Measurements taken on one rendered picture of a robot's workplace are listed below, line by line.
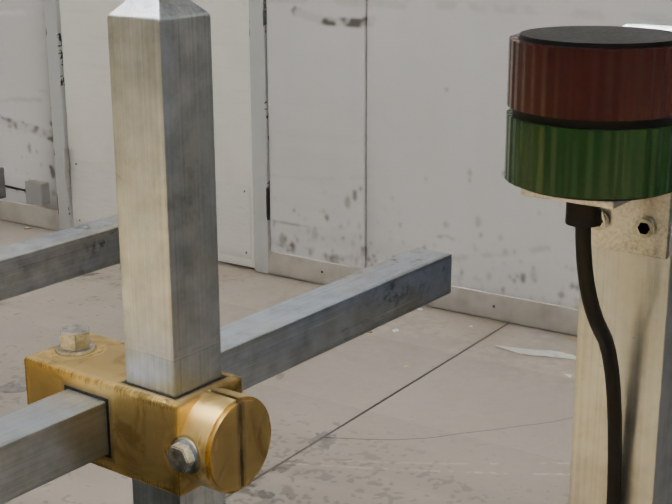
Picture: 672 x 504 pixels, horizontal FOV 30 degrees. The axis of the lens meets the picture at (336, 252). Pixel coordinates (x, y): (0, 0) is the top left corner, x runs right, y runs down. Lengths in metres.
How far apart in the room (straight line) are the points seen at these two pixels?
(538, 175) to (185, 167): 0.24
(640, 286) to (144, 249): 0.26
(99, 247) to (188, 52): 0.40
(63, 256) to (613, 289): 0.57
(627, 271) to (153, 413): 0.27
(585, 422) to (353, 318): 0.34
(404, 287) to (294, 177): 3.12
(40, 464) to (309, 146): 3.31
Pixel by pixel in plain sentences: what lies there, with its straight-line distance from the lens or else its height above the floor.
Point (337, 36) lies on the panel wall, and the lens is 3.80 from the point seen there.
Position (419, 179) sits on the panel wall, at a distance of 3.72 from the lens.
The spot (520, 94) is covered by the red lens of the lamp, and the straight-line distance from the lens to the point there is 0.41.
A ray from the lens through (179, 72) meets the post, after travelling 0.60.
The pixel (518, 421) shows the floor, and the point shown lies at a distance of 3.03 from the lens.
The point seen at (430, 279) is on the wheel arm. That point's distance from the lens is 0.89.
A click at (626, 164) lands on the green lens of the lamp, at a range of 0.41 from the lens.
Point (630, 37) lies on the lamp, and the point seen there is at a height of 1.17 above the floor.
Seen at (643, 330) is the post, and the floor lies 1.06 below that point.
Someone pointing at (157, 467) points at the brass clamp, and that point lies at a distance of 0.65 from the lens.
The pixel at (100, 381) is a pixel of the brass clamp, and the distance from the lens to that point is 0.66.
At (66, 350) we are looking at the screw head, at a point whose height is 0.97.
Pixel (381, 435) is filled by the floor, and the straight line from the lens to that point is 2.93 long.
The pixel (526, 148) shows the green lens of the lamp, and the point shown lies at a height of 1.13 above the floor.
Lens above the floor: 1.21
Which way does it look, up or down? 16 degrees down
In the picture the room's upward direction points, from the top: straight up
